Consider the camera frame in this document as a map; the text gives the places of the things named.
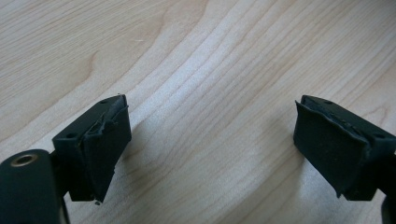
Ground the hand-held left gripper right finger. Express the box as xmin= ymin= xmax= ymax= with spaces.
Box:
xmin=292 ymin=94 xmax=396 ymax=202

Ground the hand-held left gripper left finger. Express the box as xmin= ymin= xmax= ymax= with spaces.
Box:
xmin=51 ymin=93 xmax=133 ymax=203

